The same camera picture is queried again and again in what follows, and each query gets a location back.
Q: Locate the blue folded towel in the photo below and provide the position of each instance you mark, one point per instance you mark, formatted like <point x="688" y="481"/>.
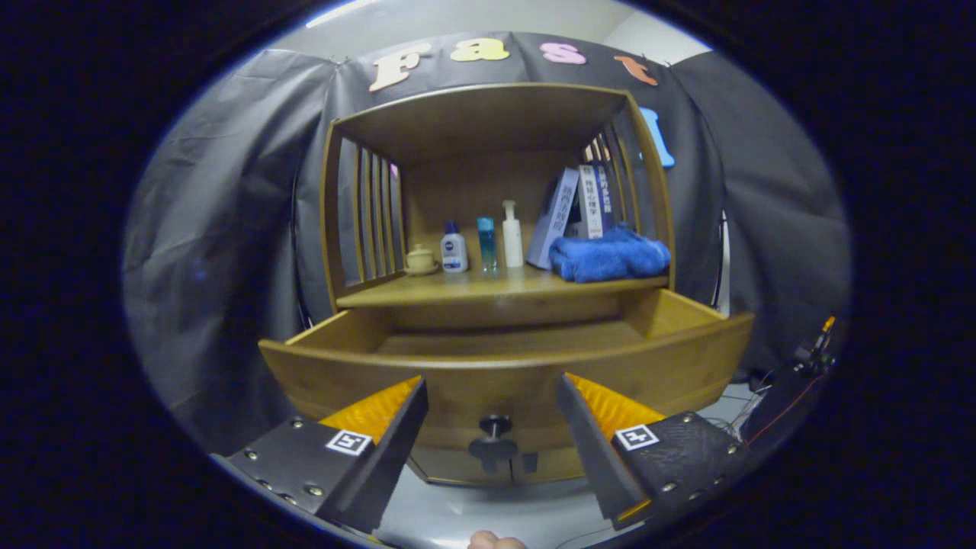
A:
<point x="610" y="255"/>

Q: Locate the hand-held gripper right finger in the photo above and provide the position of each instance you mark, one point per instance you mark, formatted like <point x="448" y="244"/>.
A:
<point x="591" y="457"/>

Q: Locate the white spine book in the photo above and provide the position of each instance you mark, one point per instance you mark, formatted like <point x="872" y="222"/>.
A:
<point x="591" y="202"/>

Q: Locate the white pump bottle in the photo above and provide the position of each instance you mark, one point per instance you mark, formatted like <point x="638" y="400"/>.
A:
<point x="512" y="240"/>

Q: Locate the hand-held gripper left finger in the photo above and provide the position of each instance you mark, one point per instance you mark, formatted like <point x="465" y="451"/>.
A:
<point x="393" y="457"/>

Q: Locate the white lotion bottle blue cap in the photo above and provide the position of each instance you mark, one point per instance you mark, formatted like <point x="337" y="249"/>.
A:
<point x="454" y="252"/>

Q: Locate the wooden countertop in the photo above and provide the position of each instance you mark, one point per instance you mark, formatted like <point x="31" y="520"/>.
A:
<point x="473" y="286"/>

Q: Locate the lavender book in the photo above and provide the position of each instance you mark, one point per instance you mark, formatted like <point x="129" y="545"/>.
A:
<point x="557" y="217"/>

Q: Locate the cream lidded teacup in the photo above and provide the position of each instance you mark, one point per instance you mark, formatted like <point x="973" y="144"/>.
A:
<point x="420" y="259"/>

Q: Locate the black device with orange tip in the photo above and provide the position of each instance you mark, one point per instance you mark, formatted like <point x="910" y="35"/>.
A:
<point x="785" y="396"/>

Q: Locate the clear blue toner bottle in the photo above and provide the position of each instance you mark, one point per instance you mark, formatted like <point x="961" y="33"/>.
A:
<point x="486" y="244"/>

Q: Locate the black drawer knob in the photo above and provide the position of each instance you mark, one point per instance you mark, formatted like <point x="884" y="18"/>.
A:
<point x="494" y="446"/>

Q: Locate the dark blue book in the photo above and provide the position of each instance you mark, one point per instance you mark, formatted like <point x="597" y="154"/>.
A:
<point x="605" y="194"/>

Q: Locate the wooden drawer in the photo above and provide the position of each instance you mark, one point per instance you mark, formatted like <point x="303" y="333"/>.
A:
<point x="488" y="389"/>

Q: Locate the wooden cabinet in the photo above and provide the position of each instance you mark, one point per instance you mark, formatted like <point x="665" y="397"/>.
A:
<point x="473" y="122"/>

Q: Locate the wooden cabinet door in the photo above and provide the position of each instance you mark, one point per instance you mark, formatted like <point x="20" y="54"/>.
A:
<point x="442" y="465"/>
<point x="557" y="463"/>

